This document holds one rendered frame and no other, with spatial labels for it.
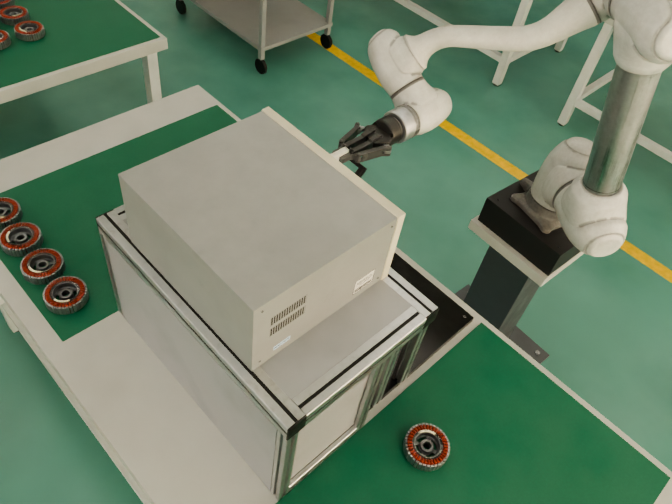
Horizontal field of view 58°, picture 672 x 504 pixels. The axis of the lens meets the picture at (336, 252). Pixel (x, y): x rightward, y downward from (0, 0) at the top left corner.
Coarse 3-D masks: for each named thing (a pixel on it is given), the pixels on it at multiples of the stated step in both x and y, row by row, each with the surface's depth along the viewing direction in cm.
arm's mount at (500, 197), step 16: (528, 176) 213; (512, 192) 205; (496, 208) 199; (512, 208) 199; (496, 224) 202; (512, 224) 197; (528, 224) 195; (512, 240) 200; (528, 240) 195; (544, 240) 191; (560, 240) 192; (528, 256) 198; (544, 256) 192; (560, 256) 188; (544, 272) 195
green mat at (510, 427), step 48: (480, 336) 176; (432, 384) 163; (480, 384) 165; (528, 384) 167; (384, 432) 153; (480, 432) 156; (528, 432) 157; (576, 432) 159; (336, 480) 143; (384, 480) 144; (432, 480) 146; (480, 480) 147; (528, 480) 149; (576, 480) 150; (624, 480) 152
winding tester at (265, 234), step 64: (256, 128) 136; (128, 192) 122; (192, 192) 120; (256, 192) 122; (320, 192) 125; (192, 256) 112; (256, 256) 111; (320, 256) 113; (384, 256) 130; (256, 320) 106; (320, 320) 127
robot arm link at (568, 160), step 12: (564, 144) 183; (576, 144) 181; (588, 144) 183; (552, 156) 185; (564, 156) 181; (576, 156) 179; (588, 156) 179; (540, 168) 192; (552, 168) 185; (564, 168) 181; (576, 168) 180; (540, 180) 191; (552, 180) 184; (564, 180) 180; (540, 192) 192; (552, 192) 184; (540, 204) 193; (552, 204) 186
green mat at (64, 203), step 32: (160, 128) 219; (192, 128) 222; (96, 160) 204; (128, 160) 206; (32, 192) 191; (64, 192) 193; (96, 192) 195; (64, 224) 184; (96, 224) 186; (0, 256) 174; (64, 256) 176; (96, 256) 178; (32, 288) 168; (96, 288) 171; (64, 320) 163; (96, 320) 164
